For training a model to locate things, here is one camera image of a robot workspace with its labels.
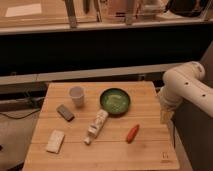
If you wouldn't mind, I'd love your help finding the dark grey eraser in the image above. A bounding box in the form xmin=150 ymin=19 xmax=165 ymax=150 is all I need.
xmin=56 ymin=105 xmax=74 ymax=121

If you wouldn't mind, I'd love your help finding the black cable on floor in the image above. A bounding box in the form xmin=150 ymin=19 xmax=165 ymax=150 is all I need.
xmin=0 ymin=92 xmax=44 ymax=120

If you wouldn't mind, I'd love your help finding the green round pan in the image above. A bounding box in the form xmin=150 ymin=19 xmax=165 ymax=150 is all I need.
xmin=100 ymin=88 xmax=131 ymax=117

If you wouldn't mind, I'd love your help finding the white tube bottle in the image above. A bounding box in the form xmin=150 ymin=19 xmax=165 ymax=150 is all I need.
xmin=84 ymin=110 xmax=108 ymax=145

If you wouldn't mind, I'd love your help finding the orange carrot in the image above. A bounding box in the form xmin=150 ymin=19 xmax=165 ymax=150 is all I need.
xmin=126 ymin=124 xmax=140 ymax=143

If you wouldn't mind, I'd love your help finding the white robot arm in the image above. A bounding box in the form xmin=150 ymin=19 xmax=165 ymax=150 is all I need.
xmin=157 ymin=61 xmax=213 ymax=124

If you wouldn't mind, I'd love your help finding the white paper cup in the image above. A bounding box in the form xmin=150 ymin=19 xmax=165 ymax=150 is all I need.
xmin=69 ymin=86 xmax=84 ymax=107

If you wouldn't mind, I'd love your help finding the white rectangular sponge block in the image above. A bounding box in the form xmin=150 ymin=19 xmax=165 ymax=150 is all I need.
xmin=46 ymin=130 xmax=65 ymax=153

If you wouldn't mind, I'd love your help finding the metal table leg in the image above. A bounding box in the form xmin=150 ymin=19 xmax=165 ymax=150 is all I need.
xmin=65 ymin=0 xmax=77 ymax=28

